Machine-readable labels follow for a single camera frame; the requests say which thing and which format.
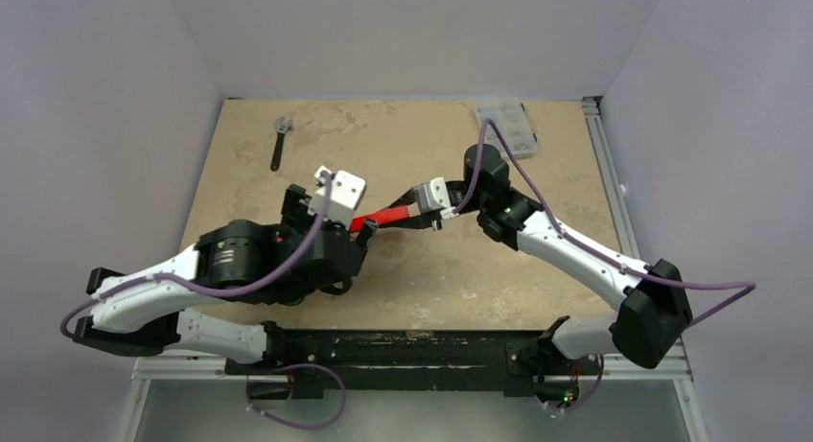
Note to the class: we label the clear plastic screw box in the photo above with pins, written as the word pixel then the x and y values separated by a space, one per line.
pixel 510 118

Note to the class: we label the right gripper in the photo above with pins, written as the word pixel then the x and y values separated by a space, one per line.
pixel 446 213

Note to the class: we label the black adjustable wrench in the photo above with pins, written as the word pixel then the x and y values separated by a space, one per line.
pixel 282 126

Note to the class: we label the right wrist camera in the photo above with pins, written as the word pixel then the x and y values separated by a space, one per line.
pixel 431 196

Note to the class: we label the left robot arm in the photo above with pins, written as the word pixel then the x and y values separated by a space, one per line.
pixel 148 312

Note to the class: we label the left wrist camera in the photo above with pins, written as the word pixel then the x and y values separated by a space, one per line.
pixel 338 197

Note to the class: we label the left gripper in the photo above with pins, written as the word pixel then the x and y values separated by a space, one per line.
pixel 297 218

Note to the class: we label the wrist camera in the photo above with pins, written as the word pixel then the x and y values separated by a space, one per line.
pixel 431 196
pixel 338 197

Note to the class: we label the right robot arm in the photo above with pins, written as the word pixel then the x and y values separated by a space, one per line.
pixel 650 310

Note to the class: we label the red picture frame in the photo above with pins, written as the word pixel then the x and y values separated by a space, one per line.
pixel 387 217

